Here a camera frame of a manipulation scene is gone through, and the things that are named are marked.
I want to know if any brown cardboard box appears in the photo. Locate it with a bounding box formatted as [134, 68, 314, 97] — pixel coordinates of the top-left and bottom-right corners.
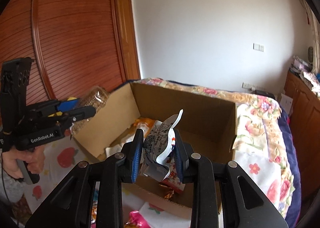
[71, 81, 237, 218]

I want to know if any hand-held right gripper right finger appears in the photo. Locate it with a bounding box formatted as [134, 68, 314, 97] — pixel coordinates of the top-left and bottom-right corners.
[172, 129, 288, 228]

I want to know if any folded floral cloth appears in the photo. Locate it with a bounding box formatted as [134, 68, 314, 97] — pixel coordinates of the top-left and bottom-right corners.
[290, 55, 320, 91]

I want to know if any white paper bag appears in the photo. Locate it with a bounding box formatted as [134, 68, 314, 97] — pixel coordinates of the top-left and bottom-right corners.
[277, 93, 293, 116]

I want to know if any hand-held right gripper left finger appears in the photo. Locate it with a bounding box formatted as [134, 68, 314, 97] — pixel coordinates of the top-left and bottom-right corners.
[25, 128, 145, 228]

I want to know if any person's left hand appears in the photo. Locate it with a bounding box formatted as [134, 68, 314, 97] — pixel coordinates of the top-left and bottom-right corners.
[2, 146, 46, 180]

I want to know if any white strawberry print blanket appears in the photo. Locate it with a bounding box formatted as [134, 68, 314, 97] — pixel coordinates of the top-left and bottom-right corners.
[25, 108, 283, 228]

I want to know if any wooden cabinet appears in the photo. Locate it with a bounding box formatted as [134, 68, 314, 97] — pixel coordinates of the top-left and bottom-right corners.
[284, 70, 320, 193]

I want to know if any pink snack packet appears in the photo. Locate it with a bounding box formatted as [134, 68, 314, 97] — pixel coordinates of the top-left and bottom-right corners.
[129, 210, 150, 228]

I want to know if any red and white snack packet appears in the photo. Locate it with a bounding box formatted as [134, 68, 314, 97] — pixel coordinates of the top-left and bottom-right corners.
[160, 158, 185, 193]

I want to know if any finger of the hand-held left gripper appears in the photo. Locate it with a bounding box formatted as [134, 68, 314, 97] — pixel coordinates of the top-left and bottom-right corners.
[32, 97, 81, 116]
[58, 106, 97, 124]

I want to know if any silver long snack packet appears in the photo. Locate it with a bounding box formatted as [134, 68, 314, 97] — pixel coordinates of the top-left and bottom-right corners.
[142, 109, 184, 182]

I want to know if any brown wooden wardrobe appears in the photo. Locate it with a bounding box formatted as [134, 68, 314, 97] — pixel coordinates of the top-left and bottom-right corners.
[0, 0, 141, 118]

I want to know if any clear bag of brown snacks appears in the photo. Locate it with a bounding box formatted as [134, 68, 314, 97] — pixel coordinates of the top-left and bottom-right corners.
[71, 86, 112, 138]

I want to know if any orange and white snack packet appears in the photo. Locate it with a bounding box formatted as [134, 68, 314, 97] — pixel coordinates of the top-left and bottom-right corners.
[130, 117, 160, 138]

